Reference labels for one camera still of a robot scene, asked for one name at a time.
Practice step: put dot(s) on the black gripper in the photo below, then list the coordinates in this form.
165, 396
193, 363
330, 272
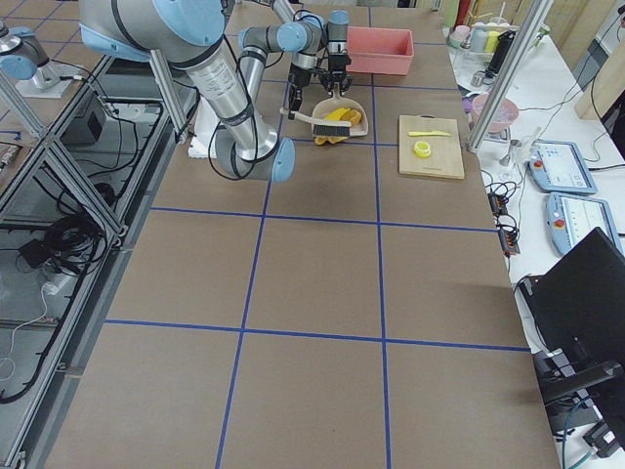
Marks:
337, 63
297, 80

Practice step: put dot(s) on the beige plastic dustpan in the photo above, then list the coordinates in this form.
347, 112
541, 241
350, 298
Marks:
336, 100

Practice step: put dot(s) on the yellow toy corn cob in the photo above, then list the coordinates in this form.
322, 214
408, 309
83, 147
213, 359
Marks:
336, 114

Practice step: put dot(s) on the beige hand brush black bristles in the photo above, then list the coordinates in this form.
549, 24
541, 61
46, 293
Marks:
320, 127

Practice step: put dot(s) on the brown toy potato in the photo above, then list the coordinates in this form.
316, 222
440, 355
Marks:
354, 116

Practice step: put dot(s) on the tan toy ginger root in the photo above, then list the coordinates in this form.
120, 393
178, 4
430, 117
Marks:
320, 141

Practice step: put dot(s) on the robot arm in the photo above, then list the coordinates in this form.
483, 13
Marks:
319, 48
191, 37

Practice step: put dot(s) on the pink plastic bin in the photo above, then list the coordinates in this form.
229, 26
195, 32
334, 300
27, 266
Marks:
375, 50

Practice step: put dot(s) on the yellow plastic toy knife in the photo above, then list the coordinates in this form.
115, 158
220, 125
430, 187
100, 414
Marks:
435, 133

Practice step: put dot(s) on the yellow toy lemon slices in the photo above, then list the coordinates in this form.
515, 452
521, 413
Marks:
422, 149

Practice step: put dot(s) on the wooden cutting board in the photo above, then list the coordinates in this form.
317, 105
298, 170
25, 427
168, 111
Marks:
446, 159

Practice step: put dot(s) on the pink bowl with ice cubes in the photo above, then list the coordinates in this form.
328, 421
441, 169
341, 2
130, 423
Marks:
504, 117

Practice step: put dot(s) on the blue framed tablet upper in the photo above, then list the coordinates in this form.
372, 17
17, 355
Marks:
559, 167

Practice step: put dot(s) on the blue framed tablet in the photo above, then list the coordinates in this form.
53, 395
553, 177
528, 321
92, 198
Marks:
559, 167
571, 217

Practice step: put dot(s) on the blue framed tablet lower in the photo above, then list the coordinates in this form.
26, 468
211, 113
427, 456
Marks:
571, 217

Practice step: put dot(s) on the black monitor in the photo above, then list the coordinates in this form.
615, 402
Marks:
578, 307

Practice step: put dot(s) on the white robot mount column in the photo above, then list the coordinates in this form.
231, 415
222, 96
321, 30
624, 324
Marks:
202, 143

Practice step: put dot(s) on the aluminium frame post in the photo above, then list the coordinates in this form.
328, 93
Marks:
536, 14

